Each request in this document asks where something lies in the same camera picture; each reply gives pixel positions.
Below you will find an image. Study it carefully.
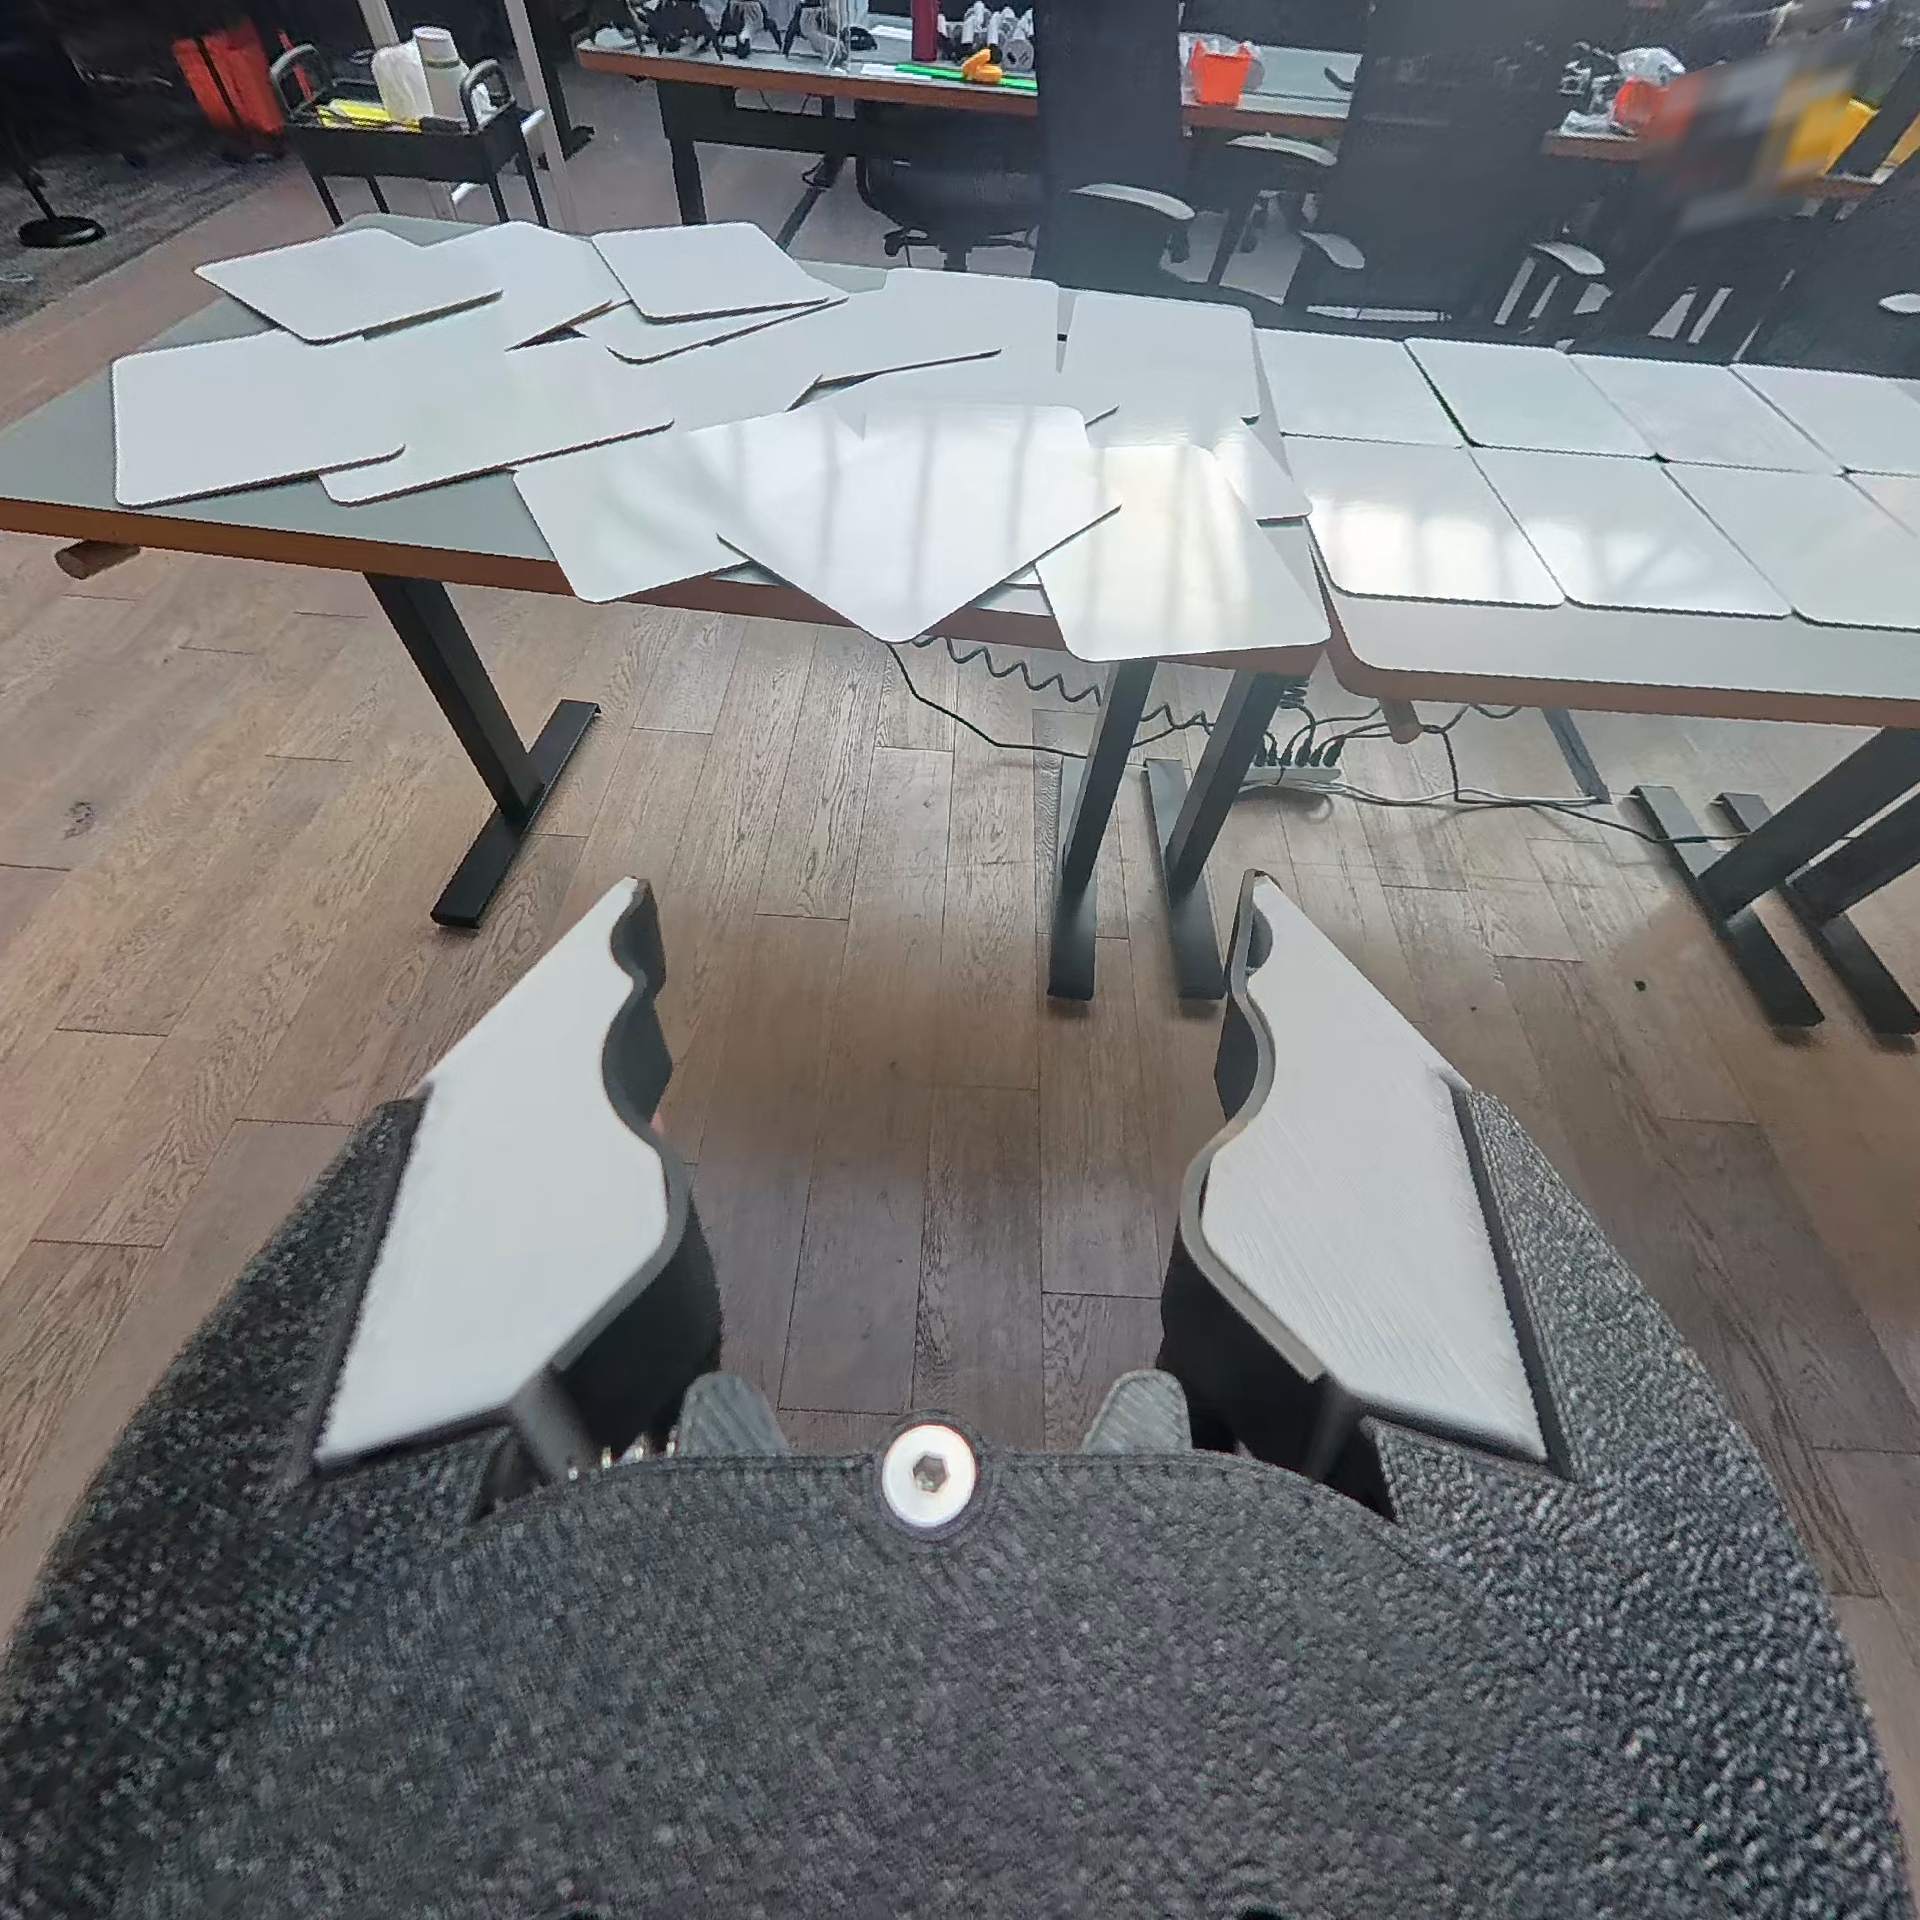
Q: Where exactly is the row of white boards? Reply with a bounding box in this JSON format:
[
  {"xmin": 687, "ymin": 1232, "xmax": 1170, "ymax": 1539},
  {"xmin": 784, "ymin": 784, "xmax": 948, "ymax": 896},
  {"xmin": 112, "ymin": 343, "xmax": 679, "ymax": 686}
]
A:
[{"xmin": 1253, "ymin": 325, "xmax": 1920, "ymax": 631}]

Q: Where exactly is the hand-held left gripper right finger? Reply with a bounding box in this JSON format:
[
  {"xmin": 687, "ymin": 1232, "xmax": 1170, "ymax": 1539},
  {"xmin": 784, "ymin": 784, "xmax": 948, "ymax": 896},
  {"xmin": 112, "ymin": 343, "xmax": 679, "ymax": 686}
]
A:
[{"xmin": 1155, "ymin": 870, "xmax": 1550, "ymax": 1512}]

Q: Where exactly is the black coiled cable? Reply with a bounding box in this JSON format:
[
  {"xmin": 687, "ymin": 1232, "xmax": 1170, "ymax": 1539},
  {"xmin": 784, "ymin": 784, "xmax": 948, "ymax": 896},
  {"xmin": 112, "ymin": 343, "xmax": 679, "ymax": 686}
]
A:
[{"xmin": 884, "ymin": 629, "xmax": 1308, "ymax": 752}]

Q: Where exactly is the cluttered work desk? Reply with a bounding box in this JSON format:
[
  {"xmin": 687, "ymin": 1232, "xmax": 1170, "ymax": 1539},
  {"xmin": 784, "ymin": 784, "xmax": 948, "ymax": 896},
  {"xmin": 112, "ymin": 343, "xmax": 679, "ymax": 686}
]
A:
[{"xmin": 576, "ymin": 25, "xmax": 1364, "ymax": 228}]

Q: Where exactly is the orange bag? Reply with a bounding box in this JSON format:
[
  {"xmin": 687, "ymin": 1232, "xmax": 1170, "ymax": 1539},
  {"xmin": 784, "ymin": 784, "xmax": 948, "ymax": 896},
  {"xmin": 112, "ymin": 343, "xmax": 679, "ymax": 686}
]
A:
[{"xmin": 168, "ymin": 18, "xmax": 290, "ymax": 143}]

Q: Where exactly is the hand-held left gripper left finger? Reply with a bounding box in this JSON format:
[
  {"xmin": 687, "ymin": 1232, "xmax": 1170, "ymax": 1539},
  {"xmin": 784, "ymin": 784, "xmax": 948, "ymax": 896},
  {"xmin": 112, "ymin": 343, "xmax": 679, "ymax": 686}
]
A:
[{"xmin": 312, "ymin": 875, "xmax": 727, "ymax": 1505}]

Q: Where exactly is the pile of white boards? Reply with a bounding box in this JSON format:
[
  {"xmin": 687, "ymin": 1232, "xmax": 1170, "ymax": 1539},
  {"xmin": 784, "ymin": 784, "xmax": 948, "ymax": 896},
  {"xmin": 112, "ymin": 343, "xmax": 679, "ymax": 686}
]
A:
[{"xmin": 112, "ymin": 215, "xmax": 1335, "ymax": 665}]

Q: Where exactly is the black power cable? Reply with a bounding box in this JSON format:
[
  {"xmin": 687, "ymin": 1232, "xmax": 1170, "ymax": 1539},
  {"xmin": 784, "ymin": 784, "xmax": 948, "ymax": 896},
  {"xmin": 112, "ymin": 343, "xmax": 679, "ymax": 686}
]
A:
[{"xmin": 1335, "ymin": 719, "xmax": 1734, "ymax": 849}]

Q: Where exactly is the black office chair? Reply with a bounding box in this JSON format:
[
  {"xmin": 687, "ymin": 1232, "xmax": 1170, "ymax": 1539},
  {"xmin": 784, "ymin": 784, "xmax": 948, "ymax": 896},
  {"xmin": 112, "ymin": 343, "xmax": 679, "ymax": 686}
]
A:
[
  {"xmin": 1501, "ymin": 193, "xmax": 1803, "ymax": 361},
  {"xmin": 859, "ymin": 0, "xmax": 1053, "ymax": 275},
  {"xmin": 1032, "ymin": 0, "xmax": 1202, "ymax": 293},
  {"xmin": 1291, "ymin": 44, "xmax": 1585, "ymax": 324}
]

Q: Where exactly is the black utility cart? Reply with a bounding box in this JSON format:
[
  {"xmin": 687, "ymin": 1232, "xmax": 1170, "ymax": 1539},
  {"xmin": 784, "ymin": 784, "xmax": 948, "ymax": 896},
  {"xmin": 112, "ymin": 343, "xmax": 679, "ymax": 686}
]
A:
[{"xmin": 284, "ymin": 44, "xmax": 553, "ymax": 229}]

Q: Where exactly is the black round stand base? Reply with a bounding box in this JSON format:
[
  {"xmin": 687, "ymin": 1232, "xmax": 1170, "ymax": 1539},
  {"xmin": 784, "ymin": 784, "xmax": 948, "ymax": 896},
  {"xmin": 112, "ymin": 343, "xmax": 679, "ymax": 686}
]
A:
[{"xmin": 18, "ymin": 155, "xmax": 110, "ymax": 251}]

